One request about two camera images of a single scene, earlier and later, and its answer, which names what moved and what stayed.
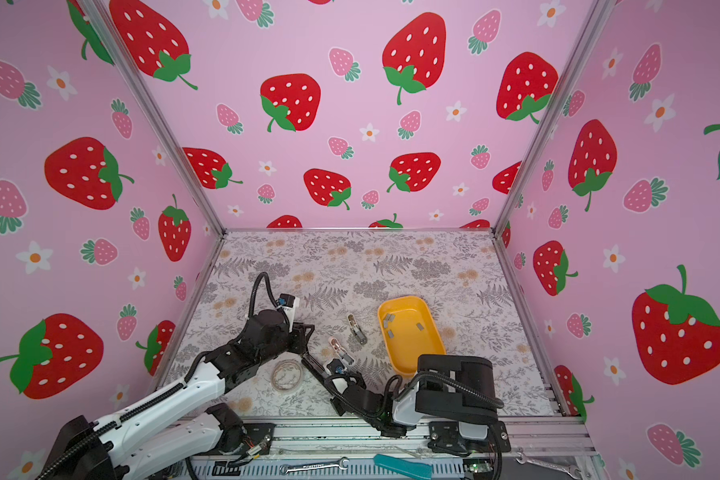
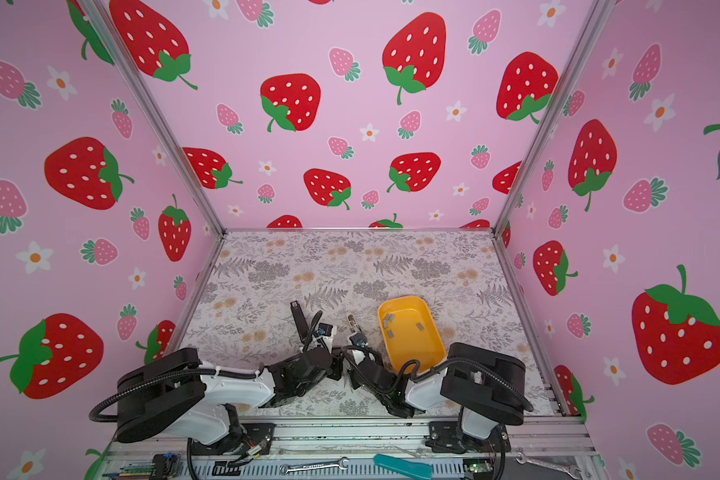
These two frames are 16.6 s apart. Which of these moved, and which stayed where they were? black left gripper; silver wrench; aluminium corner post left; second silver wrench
Moved: black left gripper
Stayed: aluminium corner post left; silver wrench; second silver wrench
